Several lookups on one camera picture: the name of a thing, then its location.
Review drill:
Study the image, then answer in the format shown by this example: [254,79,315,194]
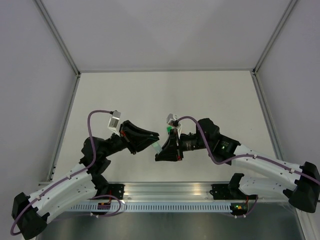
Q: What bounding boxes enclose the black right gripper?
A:
[155,127,212,161]

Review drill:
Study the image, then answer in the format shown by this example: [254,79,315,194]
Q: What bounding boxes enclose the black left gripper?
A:
[103,120,161,158]

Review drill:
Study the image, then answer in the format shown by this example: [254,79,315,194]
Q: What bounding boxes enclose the pale green highlighter pen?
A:
[153,145,162,154]

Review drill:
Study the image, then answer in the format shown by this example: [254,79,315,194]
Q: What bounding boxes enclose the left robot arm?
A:
[11,120,159,240]

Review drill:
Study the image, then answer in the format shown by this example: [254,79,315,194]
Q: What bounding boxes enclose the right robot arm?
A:
[155,116,320,213]

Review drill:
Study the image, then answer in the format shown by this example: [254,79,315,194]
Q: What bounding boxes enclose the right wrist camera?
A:
[166,113,182,137]

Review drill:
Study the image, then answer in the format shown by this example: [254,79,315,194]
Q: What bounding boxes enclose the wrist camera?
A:
[166,113,182,137]
[107,110,121,136]

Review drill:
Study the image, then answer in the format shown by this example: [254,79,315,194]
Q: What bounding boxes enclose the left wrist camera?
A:
[107,110,121,136]

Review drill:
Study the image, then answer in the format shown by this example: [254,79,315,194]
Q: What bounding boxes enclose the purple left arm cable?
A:
[9,109,122,236]

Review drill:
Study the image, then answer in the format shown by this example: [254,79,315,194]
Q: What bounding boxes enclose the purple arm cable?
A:
[174,115,320,220]
[9,109,122,236]

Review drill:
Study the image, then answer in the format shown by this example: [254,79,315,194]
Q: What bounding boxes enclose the aluminium mounting rail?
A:
[37,181,307,202]

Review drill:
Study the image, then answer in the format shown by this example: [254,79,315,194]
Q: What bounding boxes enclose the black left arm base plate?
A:
[107,183,125,200]

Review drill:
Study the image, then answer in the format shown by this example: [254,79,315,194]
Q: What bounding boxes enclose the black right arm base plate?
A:
[209,183,257,200]

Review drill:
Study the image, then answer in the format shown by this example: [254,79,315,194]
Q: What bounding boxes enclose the white slotted cable duct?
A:
[68,201,232,213]

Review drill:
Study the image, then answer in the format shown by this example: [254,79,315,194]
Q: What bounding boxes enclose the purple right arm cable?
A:
[174,115,320,220]

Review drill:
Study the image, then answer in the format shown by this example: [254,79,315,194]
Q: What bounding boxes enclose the left aluminium frame post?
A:
[33,0,81,78]

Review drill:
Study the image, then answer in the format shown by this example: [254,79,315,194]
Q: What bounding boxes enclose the aluminium frame post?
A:
[251,0,300,75]
[33,0,81,78]

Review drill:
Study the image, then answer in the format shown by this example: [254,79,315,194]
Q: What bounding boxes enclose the right aluminium frame post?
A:
[251,0,300,75]

